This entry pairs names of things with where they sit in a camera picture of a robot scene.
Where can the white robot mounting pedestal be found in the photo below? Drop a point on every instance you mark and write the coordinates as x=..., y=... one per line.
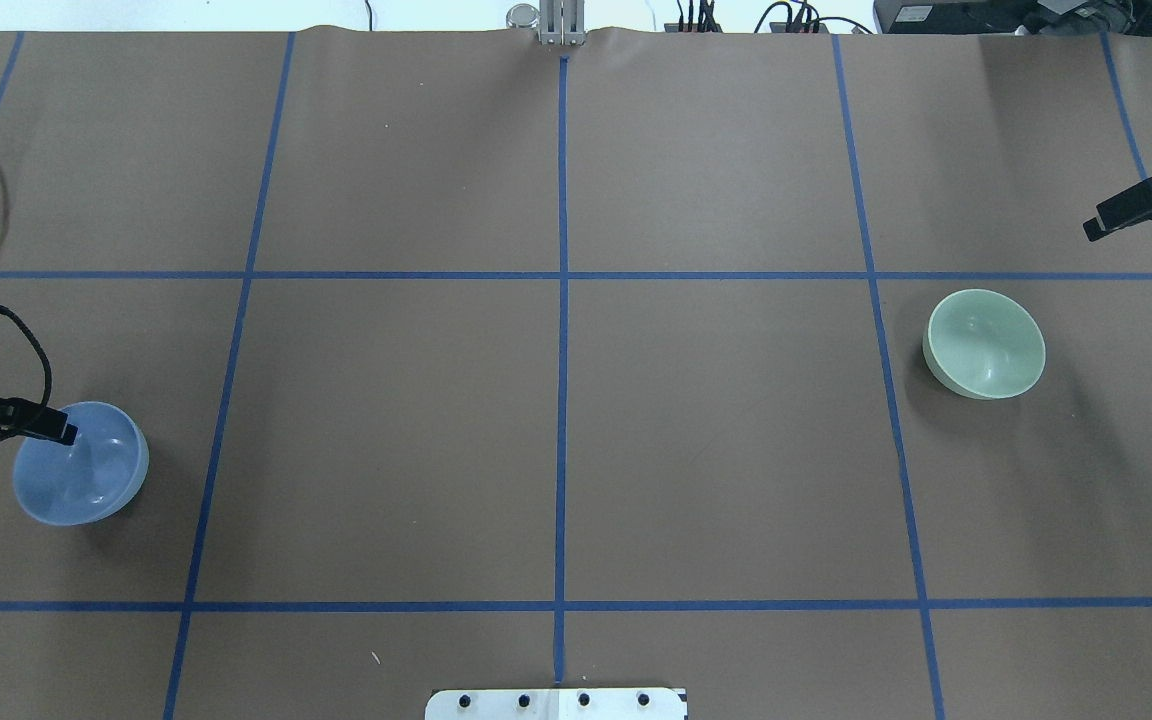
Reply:
x=559, y=703

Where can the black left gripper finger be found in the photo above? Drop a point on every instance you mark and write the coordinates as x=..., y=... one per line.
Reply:
x=23, y=418

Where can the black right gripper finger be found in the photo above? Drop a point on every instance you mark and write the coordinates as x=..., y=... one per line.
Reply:
x=1126, y=208

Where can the green bowl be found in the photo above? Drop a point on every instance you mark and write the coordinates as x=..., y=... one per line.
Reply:
x=981, y=344

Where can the aluminium frame post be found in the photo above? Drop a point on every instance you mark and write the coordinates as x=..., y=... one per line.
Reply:
x=561, y=22

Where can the blue bowl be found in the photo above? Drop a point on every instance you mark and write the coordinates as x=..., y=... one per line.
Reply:
x=100, y=473

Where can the black laptop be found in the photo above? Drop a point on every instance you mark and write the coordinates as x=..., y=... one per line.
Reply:
x=1056, y=18

